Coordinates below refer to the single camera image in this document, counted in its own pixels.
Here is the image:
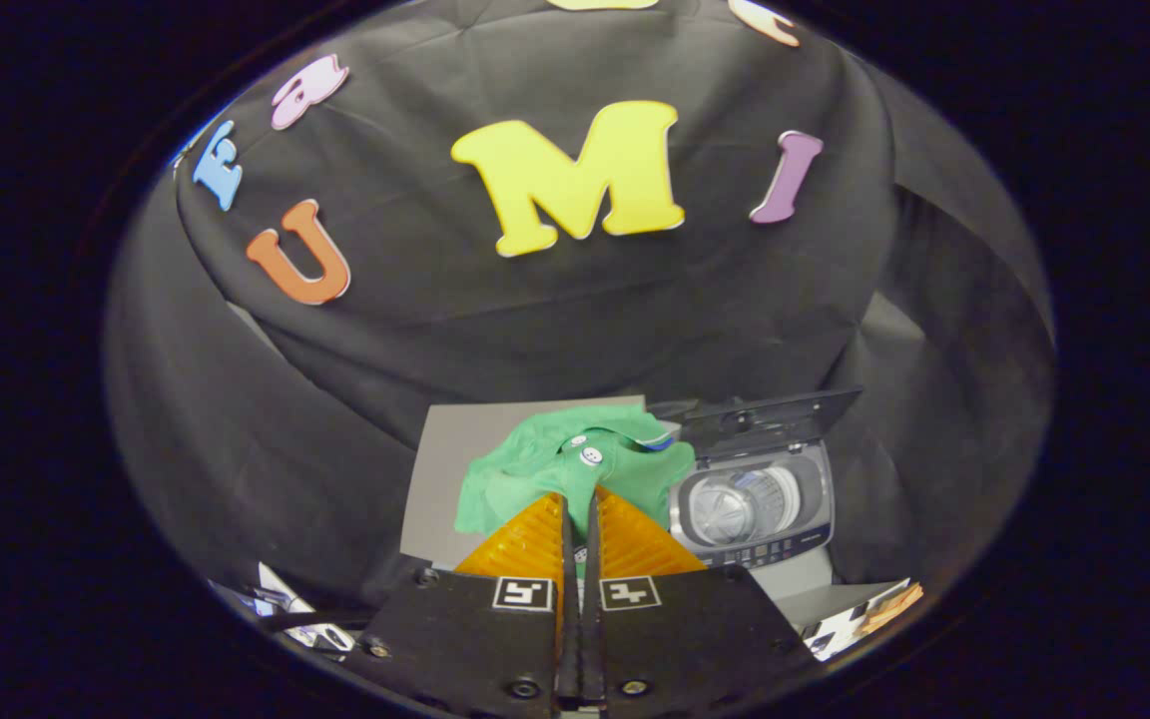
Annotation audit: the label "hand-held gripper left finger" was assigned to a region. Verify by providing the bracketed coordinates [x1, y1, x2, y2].
[345, 489, 581, 719]

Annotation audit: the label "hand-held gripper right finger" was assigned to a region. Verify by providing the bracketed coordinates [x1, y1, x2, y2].
[580, 486, 824, 719]

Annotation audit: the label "grey washing machine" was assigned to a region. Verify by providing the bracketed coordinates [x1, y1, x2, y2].
[668, 439, 836, 572]

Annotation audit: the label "green polo shirt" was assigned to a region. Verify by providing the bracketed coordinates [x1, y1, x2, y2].
[453, 402, 698, 580]

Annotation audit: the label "white paper sheet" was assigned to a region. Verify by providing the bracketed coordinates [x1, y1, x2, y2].
[801, 584, 910, 662]

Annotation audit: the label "grey cabinet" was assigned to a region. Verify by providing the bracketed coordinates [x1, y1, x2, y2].
[398, 395, 648, 572]

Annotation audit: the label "white printed papers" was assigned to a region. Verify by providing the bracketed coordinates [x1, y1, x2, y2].
[216, 561, 358, 656]

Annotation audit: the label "brown cardboard piece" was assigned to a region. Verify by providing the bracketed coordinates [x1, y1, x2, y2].
[860, 581, 925, 636]

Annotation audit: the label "black backdrop cloth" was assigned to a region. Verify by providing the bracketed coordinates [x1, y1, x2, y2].
[104, 0, 1055, 640]

